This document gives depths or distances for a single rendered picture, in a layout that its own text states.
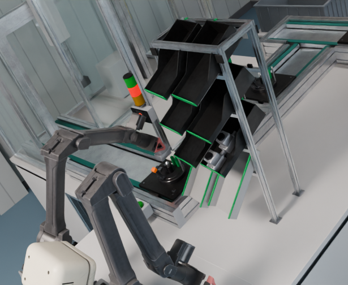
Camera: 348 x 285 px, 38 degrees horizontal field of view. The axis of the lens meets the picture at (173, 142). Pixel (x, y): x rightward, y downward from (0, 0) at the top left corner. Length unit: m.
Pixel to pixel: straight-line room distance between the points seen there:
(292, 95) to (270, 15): 1.47
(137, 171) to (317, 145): 0.88
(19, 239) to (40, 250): 2.62
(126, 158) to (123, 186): 1.35
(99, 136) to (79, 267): 0.51
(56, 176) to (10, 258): 2.48
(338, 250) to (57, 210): 1.09
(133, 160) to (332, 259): 1.13
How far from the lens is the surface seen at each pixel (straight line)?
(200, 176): 2.12
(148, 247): 1.53
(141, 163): 2.61
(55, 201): 1.77
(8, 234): 4.40
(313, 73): 2.81
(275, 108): 1.92
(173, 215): 2.18
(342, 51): 2.93
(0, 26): 2.95
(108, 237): 1.42
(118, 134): 1.97
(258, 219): 2.14
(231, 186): 2.01
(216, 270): 2.02
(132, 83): 2.31
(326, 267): 2.09
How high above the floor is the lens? 2.35
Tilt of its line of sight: 33 degrees down
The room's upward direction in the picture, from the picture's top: 24 degrees counter-clockwise
